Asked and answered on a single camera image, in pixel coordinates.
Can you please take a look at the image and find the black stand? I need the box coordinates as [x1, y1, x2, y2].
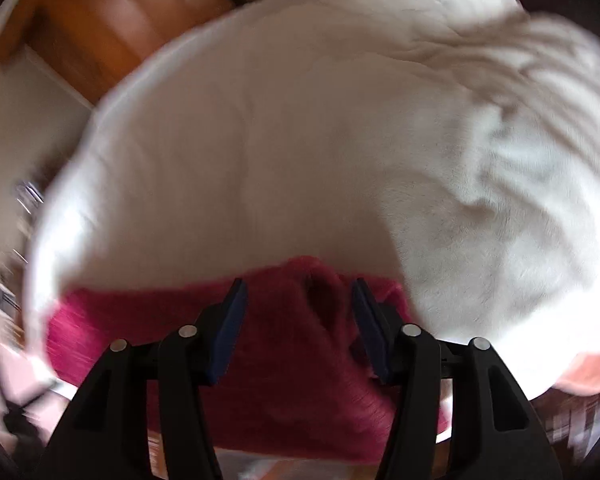
[0, 355, 58, 461]

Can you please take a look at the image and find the magenta fluffy towel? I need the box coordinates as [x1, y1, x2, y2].
[45, 255, 453, 463]

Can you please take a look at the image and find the cluttered wooden shelf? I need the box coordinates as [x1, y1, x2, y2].
[0, 175, 48, 341]

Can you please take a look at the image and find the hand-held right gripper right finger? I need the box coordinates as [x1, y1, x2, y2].
[351, 278, 563, 480]

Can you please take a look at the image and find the wooden wardrobe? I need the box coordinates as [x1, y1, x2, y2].
[0, 0, 236, 103]

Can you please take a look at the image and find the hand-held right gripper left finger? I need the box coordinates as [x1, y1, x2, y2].
[35, 278, 248, 480]

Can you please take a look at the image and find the pink cloth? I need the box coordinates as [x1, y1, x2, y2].
[555, 347, 600, 396]

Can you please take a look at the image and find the white bed sheet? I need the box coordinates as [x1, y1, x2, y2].
[22, 0, 600, 401]

